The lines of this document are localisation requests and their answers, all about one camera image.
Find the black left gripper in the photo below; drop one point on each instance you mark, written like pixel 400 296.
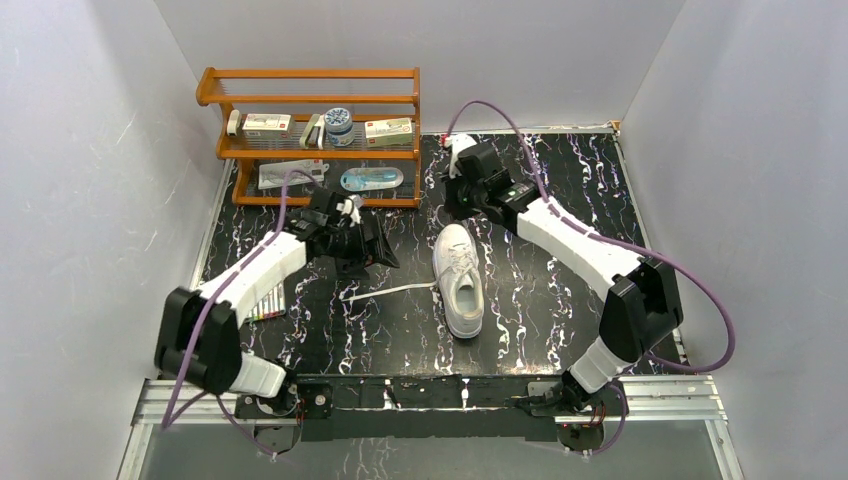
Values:
pixel 361 242

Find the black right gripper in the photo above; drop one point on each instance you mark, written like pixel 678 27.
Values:
pixel 451 204

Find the white shoelace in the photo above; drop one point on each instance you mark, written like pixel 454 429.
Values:
pixel 387 291

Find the white sneaker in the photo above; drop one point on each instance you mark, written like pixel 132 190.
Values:
pixel 462 296

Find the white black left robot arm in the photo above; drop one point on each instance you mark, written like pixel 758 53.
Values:
pixel 199 339

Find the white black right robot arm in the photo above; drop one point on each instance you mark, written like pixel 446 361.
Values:
pixel 640 293

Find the blue packaged toothbrush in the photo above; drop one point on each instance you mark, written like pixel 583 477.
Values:
pixel 371 179

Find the white green box right shelf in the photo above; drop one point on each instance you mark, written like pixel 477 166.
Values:
pixel 389 132

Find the coloured marker pen set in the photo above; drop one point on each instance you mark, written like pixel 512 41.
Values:
pixel 271 305

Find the orange wooden shelf rack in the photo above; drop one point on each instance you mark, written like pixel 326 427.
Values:
pixel 369 94

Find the blue white round jar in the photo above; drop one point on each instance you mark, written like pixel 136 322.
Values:
pixel 339 126

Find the white packaged item lower shelf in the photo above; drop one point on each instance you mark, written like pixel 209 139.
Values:
pixel 291 173

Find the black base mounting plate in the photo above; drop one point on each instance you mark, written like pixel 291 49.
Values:
pixel 582 436

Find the white box left shelf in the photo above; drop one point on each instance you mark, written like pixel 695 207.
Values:
pixel 267 126

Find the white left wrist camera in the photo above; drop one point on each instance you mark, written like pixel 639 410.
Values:
pixel 348 212

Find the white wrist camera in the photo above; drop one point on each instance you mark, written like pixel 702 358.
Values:
pixel 455 144
pixel 348 212

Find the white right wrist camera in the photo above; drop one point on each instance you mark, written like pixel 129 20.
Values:
pixel 455 144

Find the white handle tool left shelf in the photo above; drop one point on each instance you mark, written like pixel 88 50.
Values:
pixel 233 124

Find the aluminium rail frame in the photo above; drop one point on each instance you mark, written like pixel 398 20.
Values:
pixel 649 397

